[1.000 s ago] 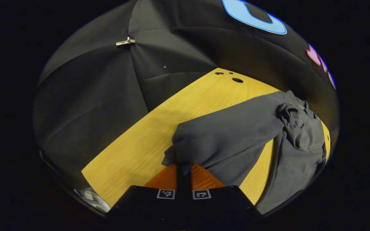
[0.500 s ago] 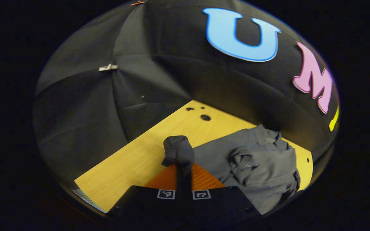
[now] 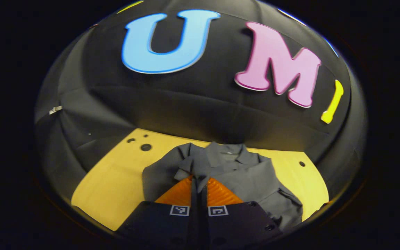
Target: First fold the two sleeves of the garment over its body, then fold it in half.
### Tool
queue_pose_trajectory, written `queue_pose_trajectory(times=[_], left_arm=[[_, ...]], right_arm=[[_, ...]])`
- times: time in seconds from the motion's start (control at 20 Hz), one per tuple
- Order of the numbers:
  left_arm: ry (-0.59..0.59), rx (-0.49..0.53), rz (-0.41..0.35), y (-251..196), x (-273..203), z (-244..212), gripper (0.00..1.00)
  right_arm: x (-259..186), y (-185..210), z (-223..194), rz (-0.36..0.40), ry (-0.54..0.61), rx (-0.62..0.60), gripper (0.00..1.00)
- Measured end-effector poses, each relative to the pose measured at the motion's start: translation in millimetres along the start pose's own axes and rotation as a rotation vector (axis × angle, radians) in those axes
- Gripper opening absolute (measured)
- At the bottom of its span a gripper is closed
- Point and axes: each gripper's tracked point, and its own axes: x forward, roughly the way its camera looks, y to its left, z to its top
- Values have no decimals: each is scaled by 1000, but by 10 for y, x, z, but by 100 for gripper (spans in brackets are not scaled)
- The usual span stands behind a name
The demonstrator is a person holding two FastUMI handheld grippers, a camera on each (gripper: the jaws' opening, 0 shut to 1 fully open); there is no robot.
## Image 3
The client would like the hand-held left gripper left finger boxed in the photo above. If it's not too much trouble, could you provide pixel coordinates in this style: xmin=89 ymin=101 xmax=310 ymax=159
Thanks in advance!
xmin=117 ymin=175 xmax=199 ymax=250

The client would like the grey collared shirt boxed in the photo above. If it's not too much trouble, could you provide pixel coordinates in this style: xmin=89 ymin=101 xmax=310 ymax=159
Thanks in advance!
xmin=142 ymin=141 xmax=303 ymax=231

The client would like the black backdrop cloth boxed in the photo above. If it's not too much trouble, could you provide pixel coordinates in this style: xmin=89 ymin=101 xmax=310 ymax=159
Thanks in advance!
xmin=34 ymin=0 xmax=368 ymax=209

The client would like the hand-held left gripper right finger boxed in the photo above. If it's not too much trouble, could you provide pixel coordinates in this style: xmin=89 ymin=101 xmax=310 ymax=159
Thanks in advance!
xmin=200 ymin=177 xmax=284 ymax=249

